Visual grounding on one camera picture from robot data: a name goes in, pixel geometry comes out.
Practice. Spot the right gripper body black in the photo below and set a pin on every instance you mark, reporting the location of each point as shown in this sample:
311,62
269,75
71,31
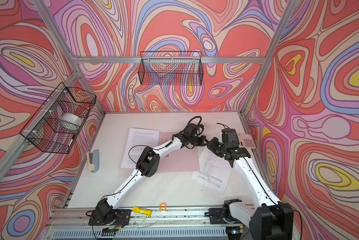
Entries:
217,147

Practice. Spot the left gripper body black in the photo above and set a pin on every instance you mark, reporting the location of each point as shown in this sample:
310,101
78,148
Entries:
197,141

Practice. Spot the pink folder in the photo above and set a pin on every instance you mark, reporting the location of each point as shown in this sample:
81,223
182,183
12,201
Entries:
183,160

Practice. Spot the printed paper sheet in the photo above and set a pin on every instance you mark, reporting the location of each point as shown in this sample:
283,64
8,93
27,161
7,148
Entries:
214,171
137,141

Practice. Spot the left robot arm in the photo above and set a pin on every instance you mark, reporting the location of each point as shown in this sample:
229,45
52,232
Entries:
146,166

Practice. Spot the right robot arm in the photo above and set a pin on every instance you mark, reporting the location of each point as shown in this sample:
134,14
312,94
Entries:
269,219

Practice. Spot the pink calculator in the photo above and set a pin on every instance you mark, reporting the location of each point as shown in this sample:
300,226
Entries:
246,141

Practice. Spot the yellow glue stick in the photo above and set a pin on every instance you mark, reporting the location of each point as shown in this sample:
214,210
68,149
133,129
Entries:
142,211

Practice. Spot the grey blue stapler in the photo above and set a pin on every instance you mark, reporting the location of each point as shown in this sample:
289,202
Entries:
93,161

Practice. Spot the white tape roll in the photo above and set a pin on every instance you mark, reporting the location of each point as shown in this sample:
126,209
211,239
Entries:
71,119

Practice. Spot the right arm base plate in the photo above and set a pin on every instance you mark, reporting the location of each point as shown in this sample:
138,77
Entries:
233,215

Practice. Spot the black wire basket back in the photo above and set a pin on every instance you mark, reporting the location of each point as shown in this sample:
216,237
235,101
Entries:
170,68

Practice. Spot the black wire basket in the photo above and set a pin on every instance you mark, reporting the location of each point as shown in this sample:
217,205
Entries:
170,68
47,132

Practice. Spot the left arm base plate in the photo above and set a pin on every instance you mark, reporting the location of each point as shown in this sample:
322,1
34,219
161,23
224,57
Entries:
116,218

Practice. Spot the black wire basket left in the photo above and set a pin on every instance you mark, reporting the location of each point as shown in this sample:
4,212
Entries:
47,132

